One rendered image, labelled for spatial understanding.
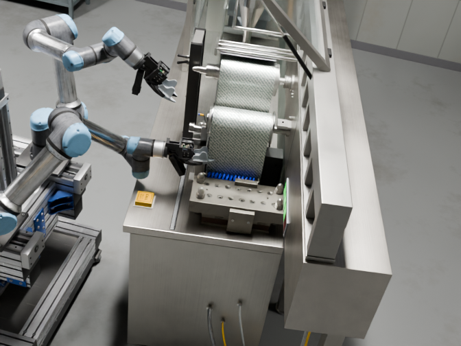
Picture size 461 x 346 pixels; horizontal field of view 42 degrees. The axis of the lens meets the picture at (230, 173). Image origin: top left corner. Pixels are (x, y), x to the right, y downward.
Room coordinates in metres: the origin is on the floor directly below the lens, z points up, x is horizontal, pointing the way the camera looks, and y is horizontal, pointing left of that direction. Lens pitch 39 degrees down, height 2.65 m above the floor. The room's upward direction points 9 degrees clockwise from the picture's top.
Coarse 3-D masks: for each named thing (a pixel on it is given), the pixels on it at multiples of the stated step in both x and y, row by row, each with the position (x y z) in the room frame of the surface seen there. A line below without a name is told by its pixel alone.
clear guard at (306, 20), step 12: (276, 0) 1.95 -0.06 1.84; (288, 0) 2.07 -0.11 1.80; (300, 0) 2.21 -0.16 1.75; (312, 0) 2.36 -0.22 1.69; (288, 12) 1.96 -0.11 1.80; (300, 12) 2.09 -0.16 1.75; (312, 12) 2.23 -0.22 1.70; (300, 24) 1.99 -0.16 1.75; (312, 24) 2.11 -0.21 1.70; (312, 36) 2.00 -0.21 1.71
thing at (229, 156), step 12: (216, 144) 1.99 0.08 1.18; (228, 144) 1.99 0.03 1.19; (240, 144) 1.99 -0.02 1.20; (252, 144) 1.99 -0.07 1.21; (216, 156) 1.99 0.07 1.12; (228, 156) 1.99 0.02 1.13; (240, 156) 1.99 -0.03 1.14; (252, 156) 1.99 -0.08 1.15; (264, 156) 1.99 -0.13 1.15; (216, 168) 1.99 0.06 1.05; (228, 168) 1.99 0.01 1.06; (240, 168) 1.99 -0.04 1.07; (252, 168) 1.99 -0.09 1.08
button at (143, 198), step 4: (140, 192) 1.91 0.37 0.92; (144, 192) 1.91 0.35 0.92; (148, 192) 1.91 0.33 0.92; (140, 196) 1.88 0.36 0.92; (144, 196) 1.88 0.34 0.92; (148, 196) 1.89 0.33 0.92; (152, 196) 1.89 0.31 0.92; (136, 200) 1.85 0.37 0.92; (140, 200) 1.85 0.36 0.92; (144, 200) 1.86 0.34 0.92; (148, 200) 1.86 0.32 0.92; (152, 200) 1.88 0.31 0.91; (136, 204) 1.85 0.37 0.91; (140, 204) 1.85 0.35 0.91; (144, 204) 1.85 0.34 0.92; (148, 204) 1.85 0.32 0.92
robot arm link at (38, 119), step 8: (40, 112) 2.20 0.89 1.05; (48, 112) 2.20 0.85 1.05; (32, 120) 2.14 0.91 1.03; (40, 120) 2.14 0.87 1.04; (32, 128) 2.13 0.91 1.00; (40, 128) 2.12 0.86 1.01; (48, 128) 2.14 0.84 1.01; (32, 136) 2.14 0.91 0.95; (40, 136) 2.12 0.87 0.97; (48, 136) 2.14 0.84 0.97; (40, 144) 2.12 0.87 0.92
